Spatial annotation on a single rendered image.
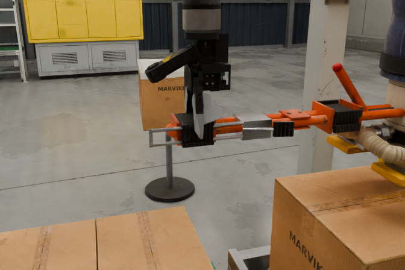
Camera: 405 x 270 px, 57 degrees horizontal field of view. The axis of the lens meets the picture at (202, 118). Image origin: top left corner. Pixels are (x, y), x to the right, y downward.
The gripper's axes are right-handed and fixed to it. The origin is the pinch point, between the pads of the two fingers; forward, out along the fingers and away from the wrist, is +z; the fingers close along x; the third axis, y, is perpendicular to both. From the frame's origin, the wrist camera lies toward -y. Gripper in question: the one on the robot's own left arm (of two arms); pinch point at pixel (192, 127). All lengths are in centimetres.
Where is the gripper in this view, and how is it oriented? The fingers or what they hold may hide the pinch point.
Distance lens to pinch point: 80.1
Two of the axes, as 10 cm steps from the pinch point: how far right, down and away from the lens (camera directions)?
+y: 9.7, -0.8, 2.4
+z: 0.0, 9.5, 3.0
